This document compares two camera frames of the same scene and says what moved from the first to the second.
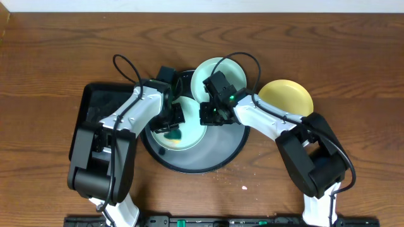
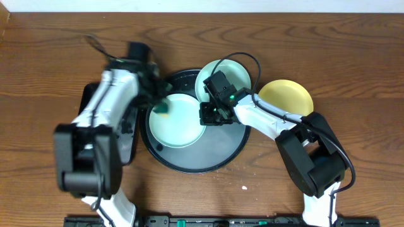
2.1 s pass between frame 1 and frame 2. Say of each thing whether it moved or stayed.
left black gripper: moved
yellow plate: stayed
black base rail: stayed
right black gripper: stayed
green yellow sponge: moved
